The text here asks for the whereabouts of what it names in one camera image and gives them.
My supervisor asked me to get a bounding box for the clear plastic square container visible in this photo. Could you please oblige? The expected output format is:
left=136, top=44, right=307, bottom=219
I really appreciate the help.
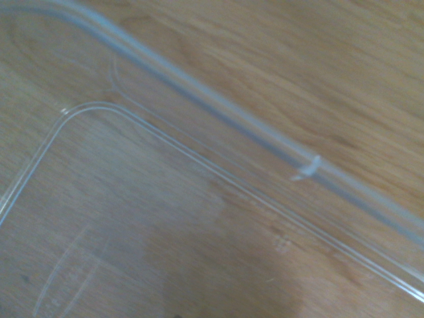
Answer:
left=0, top=0, right=424, bottom=318

